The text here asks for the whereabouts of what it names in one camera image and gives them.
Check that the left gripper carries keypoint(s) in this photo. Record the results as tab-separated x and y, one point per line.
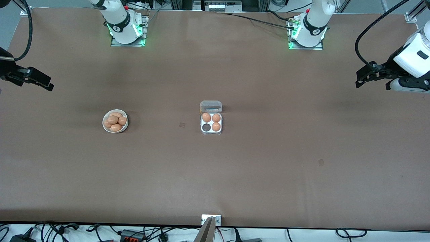
386	68

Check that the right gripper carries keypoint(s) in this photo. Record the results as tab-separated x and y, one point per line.
9	72

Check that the clear plastic egg box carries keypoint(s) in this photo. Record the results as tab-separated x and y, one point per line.
211	107

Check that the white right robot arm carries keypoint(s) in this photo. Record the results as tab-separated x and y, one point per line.
121	20

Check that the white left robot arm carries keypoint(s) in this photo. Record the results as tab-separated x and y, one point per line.
312	23

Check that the white round bowl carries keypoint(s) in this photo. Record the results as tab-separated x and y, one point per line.
104	128

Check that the black power adapter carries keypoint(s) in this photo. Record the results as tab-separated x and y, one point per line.
22	238

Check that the black orange connector block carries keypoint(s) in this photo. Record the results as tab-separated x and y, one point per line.
131	236

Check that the grey metal bar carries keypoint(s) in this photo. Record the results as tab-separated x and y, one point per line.
205	232

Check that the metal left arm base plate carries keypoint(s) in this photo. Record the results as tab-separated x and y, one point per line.
319	47

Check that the aluminium corner bracket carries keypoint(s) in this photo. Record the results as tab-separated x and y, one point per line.
411	17
25	12

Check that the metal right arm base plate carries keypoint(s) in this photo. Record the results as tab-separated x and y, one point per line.
145	30

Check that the silver camera mount bracket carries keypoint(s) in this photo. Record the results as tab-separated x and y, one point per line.
217	220

